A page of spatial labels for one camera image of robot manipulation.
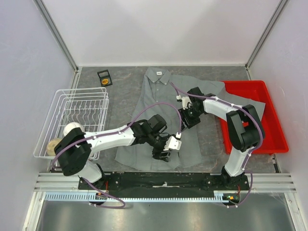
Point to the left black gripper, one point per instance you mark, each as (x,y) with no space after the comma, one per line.
(157,153)

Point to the grey slotted cable duct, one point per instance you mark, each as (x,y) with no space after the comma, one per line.
(95,197)

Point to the black box with brooch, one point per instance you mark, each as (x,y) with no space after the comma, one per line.
(105,78)

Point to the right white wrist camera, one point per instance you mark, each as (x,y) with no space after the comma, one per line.
(186,102)

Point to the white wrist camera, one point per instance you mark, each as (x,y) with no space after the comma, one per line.
(186,102)
(173,143)

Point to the left aluminium frame post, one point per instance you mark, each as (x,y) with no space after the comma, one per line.
(56,33)

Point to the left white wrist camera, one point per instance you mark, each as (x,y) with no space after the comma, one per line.
(173,143)

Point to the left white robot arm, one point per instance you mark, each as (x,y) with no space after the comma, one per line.
(76,147)

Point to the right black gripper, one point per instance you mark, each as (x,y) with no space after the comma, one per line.
(191,122)

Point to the beige bowl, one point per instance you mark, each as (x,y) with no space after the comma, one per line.
(51,145)

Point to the grey shirt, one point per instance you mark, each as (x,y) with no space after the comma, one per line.
(201,148)

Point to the right aluminium frame post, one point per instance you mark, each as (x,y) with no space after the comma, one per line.
(266,32)

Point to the aluminium frame post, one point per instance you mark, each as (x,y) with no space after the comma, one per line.
(56,33)
(266,32)

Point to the white wire dish rack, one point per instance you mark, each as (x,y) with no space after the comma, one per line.
(87,107)

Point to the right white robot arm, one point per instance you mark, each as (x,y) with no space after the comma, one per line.
(244,129)

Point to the white bowl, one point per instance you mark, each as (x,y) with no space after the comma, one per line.
(71,126)

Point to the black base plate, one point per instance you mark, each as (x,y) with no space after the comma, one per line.
(167,184)

